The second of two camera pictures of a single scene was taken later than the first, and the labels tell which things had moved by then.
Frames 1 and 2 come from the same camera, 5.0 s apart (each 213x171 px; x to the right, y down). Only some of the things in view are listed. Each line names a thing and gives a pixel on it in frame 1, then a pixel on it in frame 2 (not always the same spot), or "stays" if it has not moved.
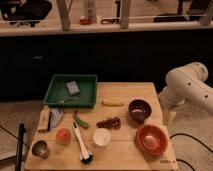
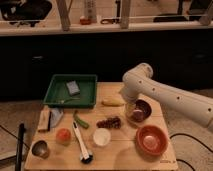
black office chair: [24, 11] stays
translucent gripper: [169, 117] -> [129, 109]
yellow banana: [113, 103] stays
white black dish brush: [86, 158] stays
